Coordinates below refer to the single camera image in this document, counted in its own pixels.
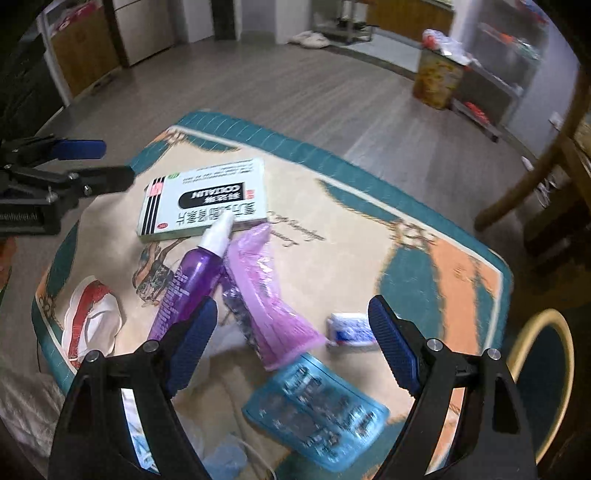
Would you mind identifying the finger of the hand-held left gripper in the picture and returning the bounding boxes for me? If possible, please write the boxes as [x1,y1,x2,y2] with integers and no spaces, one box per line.
[0,136,107,169]
[0,165,136,211]

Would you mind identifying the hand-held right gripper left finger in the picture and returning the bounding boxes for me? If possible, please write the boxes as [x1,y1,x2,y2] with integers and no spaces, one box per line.
[48,296,219,480]

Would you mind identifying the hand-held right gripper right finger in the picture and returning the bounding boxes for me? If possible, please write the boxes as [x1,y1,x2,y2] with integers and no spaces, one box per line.
[368,294,539,480]

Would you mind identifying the small white and blue packet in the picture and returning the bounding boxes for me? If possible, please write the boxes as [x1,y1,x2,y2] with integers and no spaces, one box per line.
[326,312,379,350]

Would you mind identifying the purple spray bottle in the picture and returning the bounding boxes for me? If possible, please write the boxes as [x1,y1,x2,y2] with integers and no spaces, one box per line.
[147,213,235,344]

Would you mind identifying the pink plastic bag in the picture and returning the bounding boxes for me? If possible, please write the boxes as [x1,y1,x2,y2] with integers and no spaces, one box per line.
[222,223,328,372]

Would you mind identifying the white and green medicine box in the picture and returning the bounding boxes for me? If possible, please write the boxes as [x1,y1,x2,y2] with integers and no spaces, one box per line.
[137,157,269,242]

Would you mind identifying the blue blister packet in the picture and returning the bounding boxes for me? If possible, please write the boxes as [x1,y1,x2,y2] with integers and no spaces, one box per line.
[241,352,391,472]

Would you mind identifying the white and red plastic wrapper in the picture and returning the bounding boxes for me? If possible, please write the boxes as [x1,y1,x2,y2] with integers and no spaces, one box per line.
[61,275,125,370]

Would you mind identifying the green bin with yellow rim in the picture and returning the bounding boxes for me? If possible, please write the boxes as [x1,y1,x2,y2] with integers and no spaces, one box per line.
[505,308,575,444]

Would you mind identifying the yellow patterned trash can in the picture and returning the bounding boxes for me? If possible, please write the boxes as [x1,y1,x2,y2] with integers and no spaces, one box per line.
[412,46,465,110]

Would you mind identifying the printed teal and orange mat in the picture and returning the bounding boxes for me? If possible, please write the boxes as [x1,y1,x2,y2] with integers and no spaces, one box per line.
[31,109,514,480]

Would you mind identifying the white cabinet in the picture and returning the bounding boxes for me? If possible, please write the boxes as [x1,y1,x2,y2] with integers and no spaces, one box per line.
[113,0,164,68]

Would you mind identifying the translucent white plastic bag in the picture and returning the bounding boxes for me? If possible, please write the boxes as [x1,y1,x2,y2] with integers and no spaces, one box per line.
[0,369,70,457]

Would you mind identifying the wooden chair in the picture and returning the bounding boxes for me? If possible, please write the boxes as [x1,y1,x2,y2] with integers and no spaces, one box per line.
[475,69,591,259]

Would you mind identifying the grey metal shelf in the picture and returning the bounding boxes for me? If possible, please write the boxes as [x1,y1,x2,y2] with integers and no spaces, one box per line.
[450,18,550,141]

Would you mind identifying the white plastic bags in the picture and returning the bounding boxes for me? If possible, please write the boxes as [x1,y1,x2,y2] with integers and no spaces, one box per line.
[422,28,472,65]

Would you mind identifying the wooden kitchen cabinet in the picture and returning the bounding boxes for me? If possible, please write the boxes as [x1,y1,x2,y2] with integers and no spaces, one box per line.
[367,0,455,31]

